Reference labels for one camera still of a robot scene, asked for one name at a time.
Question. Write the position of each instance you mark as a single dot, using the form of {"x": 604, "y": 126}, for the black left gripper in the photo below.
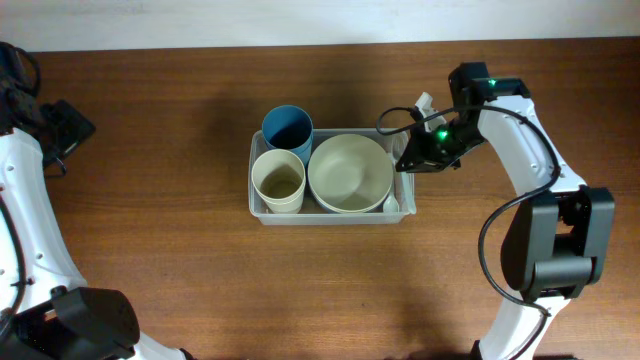
{"x": 70, "y": 127}

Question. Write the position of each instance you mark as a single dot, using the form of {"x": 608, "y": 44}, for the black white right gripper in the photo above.
{"x": 422, "y": 157}

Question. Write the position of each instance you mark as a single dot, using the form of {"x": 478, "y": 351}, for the cream spoon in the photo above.
{"x": 391, "y": 205}

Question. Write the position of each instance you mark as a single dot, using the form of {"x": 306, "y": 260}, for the cream bowl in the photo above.
{"x": 349, "y": 162}
{"x": 373, "y": 197}

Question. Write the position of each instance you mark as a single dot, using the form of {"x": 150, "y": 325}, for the dark blue cup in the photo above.
{"x": 287, "y": 127}

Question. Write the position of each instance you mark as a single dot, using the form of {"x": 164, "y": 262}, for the cream cup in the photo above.
{"x": 279, "y": 176}
{"x": 289, "y": 205}

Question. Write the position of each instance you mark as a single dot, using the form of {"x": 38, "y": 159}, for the cream fork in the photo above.
{"x": 398, "y": 145}

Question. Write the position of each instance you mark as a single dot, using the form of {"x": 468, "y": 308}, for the blue bowl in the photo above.
{"x": 351, "y": 205}

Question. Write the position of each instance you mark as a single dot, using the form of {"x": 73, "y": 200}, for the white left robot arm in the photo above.
{"x": 48, "y": 310}

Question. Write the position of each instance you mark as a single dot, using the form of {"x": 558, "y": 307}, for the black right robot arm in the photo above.
{"x": 539, "y": 250}

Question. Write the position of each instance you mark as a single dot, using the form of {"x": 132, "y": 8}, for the clear plastic storage container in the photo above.
{"x": 312, "y": 214}

